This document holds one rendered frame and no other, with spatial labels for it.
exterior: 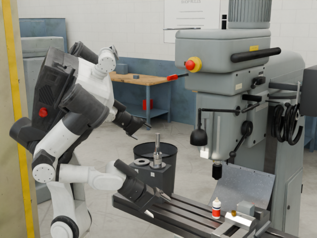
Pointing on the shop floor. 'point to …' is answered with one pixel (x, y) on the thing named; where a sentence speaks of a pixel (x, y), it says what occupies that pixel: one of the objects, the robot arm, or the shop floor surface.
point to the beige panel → (29, 197)
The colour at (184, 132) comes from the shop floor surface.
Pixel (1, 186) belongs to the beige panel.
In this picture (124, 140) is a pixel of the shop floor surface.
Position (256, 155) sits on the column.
